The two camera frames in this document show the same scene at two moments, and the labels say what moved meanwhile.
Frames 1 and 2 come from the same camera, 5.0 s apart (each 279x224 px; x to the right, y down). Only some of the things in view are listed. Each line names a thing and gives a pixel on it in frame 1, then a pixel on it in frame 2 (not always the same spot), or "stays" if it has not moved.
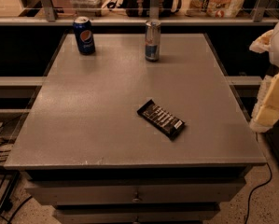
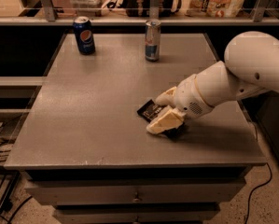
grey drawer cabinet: (86, 152) stays
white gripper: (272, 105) -> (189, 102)
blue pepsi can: (85, 35) stays
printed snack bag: (220, 1) stays
